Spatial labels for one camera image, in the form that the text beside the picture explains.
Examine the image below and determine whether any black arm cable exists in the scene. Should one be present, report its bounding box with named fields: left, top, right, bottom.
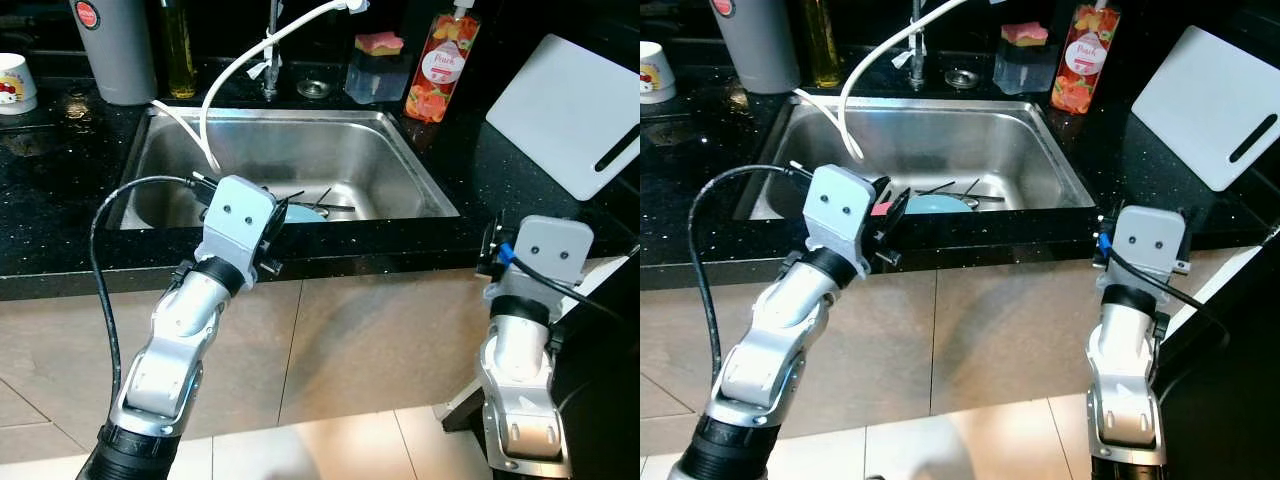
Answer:
left=688, top=162, right=816, bottom=396
left=88, top=172, right=216, bottom=401
left=495, top=240, right=641, bottom=326
left=1098, top=232, right=1231, bottom=346

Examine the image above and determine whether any white tape strip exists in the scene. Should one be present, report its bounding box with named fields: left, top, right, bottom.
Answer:
left=890, top=30, right=929, bottom=73
left=245, top=35, right=283, bottom=81

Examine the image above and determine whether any white cartoon cat mug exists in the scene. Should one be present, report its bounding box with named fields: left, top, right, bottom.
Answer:
left=0, top=52, right=39, bottom=116
left=640, top=40, right=678, bottom=106

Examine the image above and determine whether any white flexible hose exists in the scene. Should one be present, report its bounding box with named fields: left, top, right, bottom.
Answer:
left=150, top=0, right=371, bottom=173
left=795, top=0, right=1006, bottom=161

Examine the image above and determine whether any grey water jug red logo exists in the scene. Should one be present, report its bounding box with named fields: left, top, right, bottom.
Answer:
left=710, top=0, right=801, bottom=96
left=68, top=0, right=159, bottom=106

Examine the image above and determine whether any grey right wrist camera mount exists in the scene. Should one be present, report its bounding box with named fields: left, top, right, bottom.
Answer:
left=1095, top=203, right=1191, bottom=296
left=485, top=215, right=596, bottom=311

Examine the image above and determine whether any stainless steel sink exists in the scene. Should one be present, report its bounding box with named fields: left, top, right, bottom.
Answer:
left=738, top=95, right=1098, bottom=223
left=118, top=105, right=461, bottom=231

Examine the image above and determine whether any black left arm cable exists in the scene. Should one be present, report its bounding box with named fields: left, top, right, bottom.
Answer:
left=688, top=162, right=816, bottom=396
left=88, top=172, right=216, bottom=401

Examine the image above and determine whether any beige kitchen base cabinet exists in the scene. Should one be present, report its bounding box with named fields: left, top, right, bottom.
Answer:
left=640, top=260, right=1241, bottom=431
left=0, top=270, right=601, bottom=441

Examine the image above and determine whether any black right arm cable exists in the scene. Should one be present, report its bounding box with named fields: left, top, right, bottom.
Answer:
left=495, top=240, right=641, bottom=326
left=1098, top=232, right=1231, bottom=346

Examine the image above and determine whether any peach dish soap bottle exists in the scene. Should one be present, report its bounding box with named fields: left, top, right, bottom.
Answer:
left=403, top=0, right=483, bottom=124
left=1050, top=0, right=1123, bottom=116

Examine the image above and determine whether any yellow oil glass bottle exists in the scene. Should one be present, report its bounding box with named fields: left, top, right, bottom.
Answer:
left=162, top=0, right=198, bottom=101
left=805, top=0, right=843, bottom=89

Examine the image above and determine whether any white plastic board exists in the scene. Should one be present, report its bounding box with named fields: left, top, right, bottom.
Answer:
left=1130, top=25, right=1280, bottom=193
left=485, top=33, right=641, bottom=201

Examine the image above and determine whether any metal kitchen faucet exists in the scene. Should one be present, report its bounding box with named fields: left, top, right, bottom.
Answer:
left=258, top=0, right=286, bottom=101
left=905, top=0, right=931, bottom=93

